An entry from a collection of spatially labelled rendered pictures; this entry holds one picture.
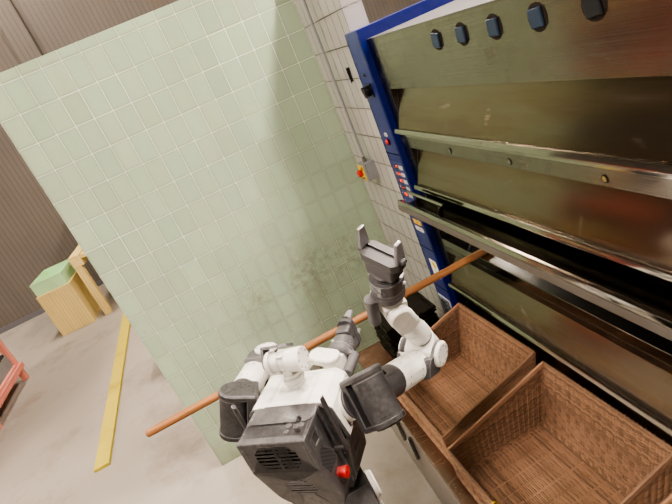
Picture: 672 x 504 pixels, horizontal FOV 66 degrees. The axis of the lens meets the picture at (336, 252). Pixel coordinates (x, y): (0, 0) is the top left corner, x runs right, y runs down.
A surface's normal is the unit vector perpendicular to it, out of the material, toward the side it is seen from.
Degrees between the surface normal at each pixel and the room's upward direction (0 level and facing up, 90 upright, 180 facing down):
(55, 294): 90
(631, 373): 70
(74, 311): 90
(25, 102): 90
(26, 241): 90
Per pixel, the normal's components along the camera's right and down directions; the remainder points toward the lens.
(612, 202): -0.95, 0.13
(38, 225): 0.31, 0.26
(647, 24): -0.88, 0.45
